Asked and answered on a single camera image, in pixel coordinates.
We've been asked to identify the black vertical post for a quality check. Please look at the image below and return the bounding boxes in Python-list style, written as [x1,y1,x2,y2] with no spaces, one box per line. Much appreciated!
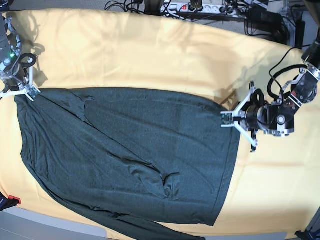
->
[294,20,306,50]

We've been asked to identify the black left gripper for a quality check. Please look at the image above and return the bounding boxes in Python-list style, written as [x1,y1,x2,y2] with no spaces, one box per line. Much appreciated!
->
[243,89,270,132]

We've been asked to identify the red and black clamp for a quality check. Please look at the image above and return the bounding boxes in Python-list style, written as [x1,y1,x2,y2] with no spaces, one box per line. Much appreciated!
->
[0,193,22,212]

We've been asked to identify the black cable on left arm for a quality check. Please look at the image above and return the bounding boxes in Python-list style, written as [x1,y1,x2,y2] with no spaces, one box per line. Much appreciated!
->
[267,46,310,98]

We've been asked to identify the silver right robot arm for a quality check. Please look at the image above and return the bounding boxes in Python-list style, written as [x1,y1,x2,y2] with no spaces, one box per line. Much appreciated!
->
[0,16,38,89]

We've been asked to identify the yellow table cloth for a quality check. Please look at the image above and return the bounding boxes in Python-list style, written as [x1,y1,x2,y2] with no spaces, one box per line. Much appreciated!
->
[8,9,320,238]

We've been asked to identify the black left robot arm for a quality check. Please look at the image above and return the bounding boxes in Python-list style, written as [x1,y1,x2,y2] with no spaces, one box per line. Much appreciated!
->
[239,36,320,139]

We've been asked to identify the white power strip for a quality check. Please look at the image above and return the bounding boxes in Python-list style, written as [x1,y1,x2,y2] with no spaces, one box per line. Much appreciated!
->
[160,0,242,18]

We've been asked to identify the black table clamp right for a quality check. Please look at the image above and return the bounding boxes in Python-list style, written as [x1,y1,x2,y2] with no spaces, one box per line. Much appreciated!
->
[295,230,320,240]

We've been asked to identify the black power adapter brick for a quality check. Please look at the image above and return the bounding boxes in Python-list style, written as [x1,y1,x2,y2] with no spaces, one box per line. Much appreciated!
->
[247,8,283,26]

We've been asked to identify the dark green long-sleeve shirt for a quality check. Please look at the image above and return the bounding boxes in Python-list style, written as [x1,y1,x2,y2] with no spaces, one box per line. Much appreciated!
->
[14,88,240,240]

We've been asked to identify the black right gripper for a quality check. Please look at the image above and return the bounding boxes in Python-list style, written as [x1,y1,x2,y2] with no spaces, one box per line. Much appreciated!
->
[7,53,37,88]

